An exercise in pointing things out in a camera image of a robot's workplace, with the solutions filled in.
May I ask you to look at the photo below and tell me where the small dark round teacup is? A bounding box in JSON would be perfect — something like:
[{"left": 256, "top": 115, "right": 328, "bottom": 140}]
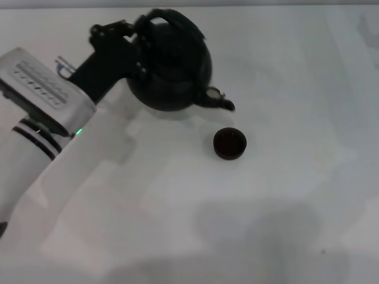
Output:
[{"left": 213, "top": 127, "right": 248, "bottom": 161}]

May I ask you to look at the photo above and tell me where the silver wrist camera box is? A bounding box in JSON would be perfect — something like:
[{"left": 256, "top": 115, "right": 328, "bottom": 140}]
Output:
[{"left": 0, "top": 47, "right": 97, "bottom": 137}]

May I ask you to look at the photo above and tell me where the black round teapot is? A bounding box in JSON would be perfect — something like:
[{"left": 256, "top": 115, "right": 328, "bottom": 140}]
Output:
[{"left": 126, "top": 8, "right": 236, "bottom": 113}]

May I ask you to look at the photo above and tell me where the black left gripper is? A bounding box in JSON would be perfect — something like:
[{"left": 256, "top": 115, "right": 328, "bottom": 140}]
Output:
[{"left": 69, "top": 14, "right": 155, "bottom": 104}]

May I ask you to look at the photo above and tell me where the small clear metal bracket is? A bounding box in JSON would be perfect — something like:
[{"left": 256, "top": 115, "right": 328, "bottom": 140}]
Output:
[{"left": 54, "top": 55, "right": 77, "bottom": 79}]

